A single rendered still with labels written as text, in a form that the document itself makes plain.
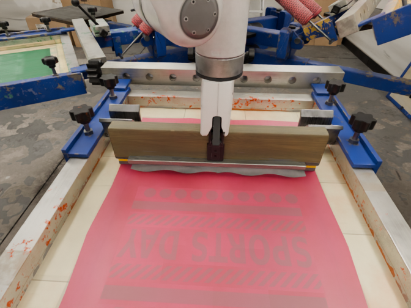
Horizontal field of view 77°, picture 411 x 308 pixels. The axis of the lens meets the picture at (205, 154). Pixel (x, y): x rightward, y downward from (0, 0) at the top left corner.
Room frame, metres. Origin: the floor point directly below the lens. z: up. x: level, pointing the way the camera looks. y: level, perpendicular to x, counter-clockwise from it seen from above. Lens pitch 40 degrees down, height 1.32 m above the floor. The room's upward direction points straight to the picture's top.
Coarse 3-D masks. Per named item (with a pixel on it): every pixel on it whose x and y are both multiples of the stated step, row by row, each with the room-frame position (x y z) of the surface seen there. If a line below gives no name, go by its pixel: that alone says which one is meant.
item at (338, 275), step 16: (224, 176) 0.37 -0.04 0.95; (240, 176) 0.37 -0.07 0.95; (256, 176) 0.37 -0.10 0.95; (272, 176) 0.37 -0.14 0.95; (304, 192) 0.33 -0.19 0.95; (320, 192) 0.33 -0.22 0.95; (304, 208) 0.29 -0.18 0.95; (320, 208) 0.29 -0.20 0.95; (320, 224) 0.26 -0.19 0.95; (336, 224) 0.26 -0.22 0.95; (320, 240) 0.23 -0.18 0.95; (336, 240) 0.23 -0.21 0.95; (320, 256) 0.20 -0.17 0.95; (336, 256) 0.20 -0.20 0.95; (320, 272) 0.18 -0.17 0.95; (336, 272) 0.18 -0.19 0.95; (352, 272) 0.18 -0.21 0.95; (336, 288) 0.15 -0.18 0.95; (352, 288) 0.15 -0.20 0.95; (336, 304) 0.13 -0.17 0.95; (352, 304) 0.13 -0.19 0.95
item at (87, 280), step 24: (144, 120) 0.58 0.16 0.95; (168, 120) 0.58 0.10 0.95; (192, 120) 0.58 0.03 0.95; (120, 168) 0.40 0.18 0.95; (120, 192) 0.33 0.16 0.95; (96, 216) 0.27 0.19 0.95; (120, 216) 0.27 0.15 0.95; (96, 240) 0.23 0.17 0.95; (96, 264) 0.19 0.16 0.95; (72, 288) 0.15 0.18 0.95; (96, 288) 0.15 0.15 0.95
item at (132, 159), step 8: (128, 160) 0.38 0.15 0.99; (136, 160) 0.38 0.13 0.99; (144, 160) 0.38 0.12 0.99; (152, 160) 0.38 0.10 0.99; (160, 160) 0.38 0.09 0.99; (168, 160) 0.38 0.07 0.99; (176, 160) 0.38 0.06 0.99; (184, 160) 0.38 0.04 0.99; (192, 160) 0.38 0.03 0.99; (200, 160) 0.38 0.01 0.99; (224, 160) 0.38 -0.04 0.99; (232, 160) 0.38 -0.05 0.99; (240, 160) 0.38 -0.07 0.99; (248, 160) 0.38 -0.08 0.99; (256, 160) 0.38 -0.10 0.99; (264, 168) 0.37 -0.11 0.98; (272, 168) 0.37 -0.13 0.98; (280, 168) 0.37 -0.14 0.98; (288, 168) 0.37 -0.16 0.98; (296, 168) 0.37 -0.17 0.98; (304, 168) 0.36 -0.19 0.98
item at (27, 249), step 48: (144, 96) 0.65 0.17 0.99; (192, 96) 0.65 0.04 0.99; (240, 96) 0.65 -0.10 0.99; (288, 96) 0.65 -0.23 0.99; (336, 144) 0.44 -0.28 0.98; (48, 192) 0.30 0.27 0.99; (384, 192) 0.30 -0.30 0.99; (48, 240) 0.22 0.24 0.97; (384, 240) 0.22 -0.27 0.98; (0, 288) 0.14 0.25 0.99
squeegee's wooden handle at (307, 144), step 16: (112, 128) 0.40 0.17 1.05; (128, 128) 0.40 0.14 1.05; (144, 128) 0.40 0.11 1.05; (160, 128) 0.40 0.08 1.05; (176, 128) 0.40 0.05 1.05; (192, 128) 0.40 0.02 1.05; (240, 128) 0.40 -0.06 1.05; (256, 128) 0.40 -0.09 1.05; (272, 128) 0.40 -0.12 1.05; (288, 128) 0.40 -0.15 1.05; (304, 128) 0.40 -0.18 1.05; (320, 128) 0.40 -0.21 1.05; (112, 144) 0.40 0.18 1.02; (128, 144) 0.40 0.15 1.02; (144, 144) 0.39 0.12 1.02; (160, 144) 0.39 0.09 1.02; (176, 144) 0.39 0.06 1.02; (192, 144) 0.39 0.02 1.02; (224, 144) 0.39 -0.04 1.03; (240, 144) 0.38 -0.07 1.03; (256, 144) 0.38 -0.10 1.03; (272, 144) 0.38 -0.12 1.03; (288, 144) 0.38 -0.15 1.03; (304, 144) 0.38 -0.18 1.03; (320, 144) 0.38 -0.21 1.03; (272, 160) 0.38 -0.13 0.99; (288, 160) 0.38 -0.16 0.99; (304, 160) 0.38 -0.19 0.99; (320, 160) 0.38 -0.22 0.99
